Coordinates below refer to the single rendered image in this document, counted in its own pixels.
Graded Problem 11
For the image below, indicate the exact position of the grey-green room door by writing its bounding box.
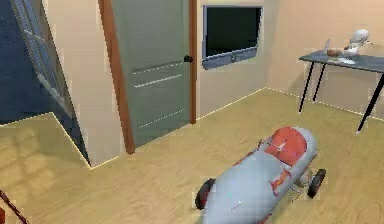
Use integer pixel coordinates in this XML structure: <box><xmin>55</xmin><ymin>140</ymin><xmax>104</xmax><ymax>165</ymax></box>
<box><xmin>98</xmin><ymin>0</ymin><xmax>198</xmax><ymax>155</ymax></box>

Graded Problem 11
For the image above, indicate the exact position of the grey and red toy car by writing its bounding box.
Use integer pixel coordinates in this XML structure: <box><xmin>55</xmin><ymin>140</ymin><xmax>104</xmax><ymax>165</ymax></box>
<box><xmin>194</xmin><ymin>126</ymin><xmax>327</xmax><ymax>224</ymax></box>

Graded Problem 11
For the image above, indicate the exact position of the dark grey table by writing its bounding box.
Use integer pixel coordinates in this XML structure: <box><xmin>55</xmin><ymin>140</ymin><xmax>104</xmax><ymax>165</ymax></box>
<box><xmin>297</xmin><ymin>50</ymin><xmax>384</xmax><ymax>134</ymax></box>

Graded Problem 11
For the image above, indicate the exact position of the red and dark rod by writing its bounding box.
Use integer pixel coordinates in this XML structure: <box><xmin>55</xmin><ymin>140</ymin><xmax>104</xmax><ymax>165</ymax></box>
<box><xmin>0</xmin><ymin>189</ymin><xmax>30</xmax><ymax>224</ymax></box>

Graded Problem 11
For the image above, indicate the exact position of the wall-mounted television set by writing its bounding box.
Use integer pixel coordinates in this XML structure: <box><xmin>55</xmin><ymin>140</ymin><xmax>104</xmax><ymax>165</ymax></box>
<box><xmin>201</xmin><ymin>4</ymin><xmax>264</xmax><ymax>71</ymax></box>

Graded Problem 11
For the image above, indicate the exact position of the window with grey frame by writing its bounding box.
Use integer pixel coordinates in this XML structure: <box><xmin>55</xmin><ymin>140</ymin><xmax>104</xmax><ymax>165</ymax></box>
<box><xmin>9</xmin><ymin>0</ymin><xmax>75</xmax><ymax>118</ymax></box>

